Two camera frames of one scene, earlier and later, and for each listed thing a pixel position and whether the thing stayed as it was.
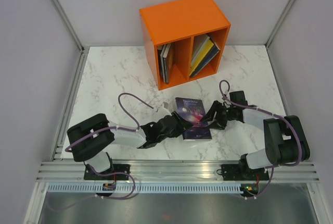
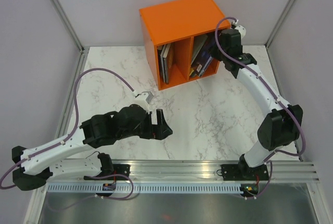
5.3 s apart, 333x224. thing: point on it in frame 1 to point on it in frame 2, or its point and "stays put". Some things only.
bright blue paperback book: x=164 y=60 stays put
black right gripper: x=219 y=125 to x=215 y=53
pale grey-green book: x=199 y=41 stays put
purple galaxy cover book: x=193 y=110 to x=203 y=59
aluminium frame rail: x=58 y=171 stays put
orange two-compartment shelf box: x=177 y=22 stays put
